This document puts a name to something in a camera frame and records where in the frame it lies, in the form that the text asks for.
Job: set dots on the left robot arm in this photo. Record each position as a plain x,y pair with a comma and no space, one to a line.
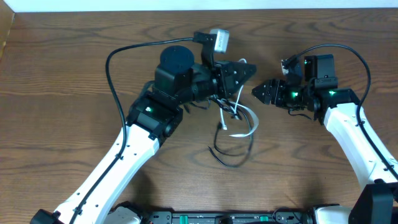
151,119

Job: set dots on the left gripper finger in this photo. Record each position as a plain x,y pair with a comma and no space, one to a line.
234,85
242,72

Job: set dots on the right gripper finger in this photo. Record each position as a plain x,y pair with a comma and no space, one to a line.
265,86
263,94

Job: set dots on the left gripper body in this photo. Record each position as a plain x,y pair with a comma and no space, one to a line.
224,79

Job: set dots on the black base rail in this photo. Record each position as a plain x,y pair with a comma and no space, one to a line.
217,217

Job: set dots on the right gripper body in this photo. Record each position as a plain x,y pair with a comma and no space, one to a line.
291,96

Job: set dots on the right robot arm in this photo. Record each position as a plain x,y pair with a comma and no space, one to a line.
314,87

